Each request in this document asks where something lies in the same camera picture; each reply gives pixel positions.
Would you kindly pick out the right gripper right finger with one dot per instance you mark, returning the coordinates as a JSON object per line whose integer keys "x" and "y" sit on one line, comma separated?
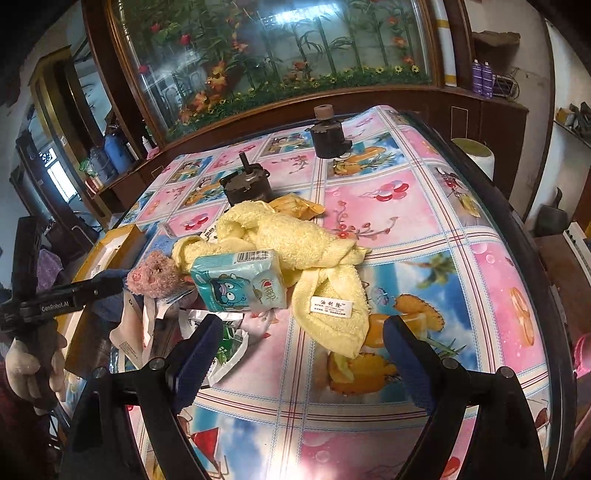
{"x": 504, "y": 443}

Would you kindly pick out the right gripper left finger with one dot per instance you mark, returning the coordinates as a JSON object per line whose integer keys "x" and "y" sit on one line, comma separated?
{"x": 100, "y": 443}

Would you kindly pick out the left white gloved hand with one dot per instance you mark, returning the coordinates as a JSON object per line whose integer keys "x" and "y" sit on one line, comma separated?
{"x": 21, "y": 368}

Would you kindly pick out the yellow cardboard box tray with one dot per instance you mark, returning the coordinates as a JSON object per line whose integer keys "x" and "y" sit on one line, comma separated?
{"x": 87, "y": 343}

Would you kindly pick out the green white snack packet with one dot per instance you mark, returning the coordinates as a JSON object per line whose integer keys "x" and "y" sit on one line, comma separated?
{"x": 234, "y": 341}

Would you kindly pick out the grey water jug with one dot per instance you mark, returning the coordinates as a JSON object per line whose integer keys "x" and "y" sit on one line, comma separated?
{"x": 102, "y": 165}

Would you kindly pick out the blue water jug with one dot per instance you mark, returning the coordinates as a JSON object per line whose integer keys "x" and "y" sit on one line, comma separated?
{"x": 117, "y": 153}

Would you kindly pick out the teal tissue pack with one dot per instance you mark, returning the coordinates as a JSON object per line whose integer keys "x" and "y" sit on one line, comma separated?
{"x": 249, "y": 281}

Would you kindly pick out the dark wooden cabinet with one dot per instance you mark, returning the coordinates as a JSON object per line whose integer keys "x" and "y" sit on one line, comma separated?
{"x": 448, "y": 105}

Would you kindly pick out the yellow terry towel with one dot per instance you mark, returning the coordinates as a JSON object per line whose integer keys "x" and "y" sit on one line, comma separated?
{"x": 328, "y": 300}

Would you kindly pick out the colourful cartoon tablecloth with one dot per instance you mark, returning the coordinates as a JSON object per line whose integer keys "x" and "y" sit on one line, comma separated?
{"x": 443, "y": 253}

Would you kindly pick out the orange snack wrapper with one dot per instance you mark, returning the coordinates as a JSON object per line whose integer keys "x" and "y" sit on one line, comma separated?
{"x": 297, "y": 207}

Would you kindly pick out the large flower painting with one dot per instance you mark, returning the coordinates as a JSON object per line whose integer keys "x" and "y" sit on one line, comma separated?
{"x": 194, "y": 63}

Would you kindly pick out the dark jar with cork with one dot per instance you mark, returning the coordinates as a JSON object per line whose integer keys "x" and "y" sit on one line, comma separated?
{"x": 327, "y": 135}

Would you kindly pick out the purple spray bottle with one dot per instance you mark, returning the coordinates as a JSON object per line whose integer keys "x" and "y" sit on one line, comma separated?
{"x": 487, "y": 80}
{"x": 477, "y": 78}

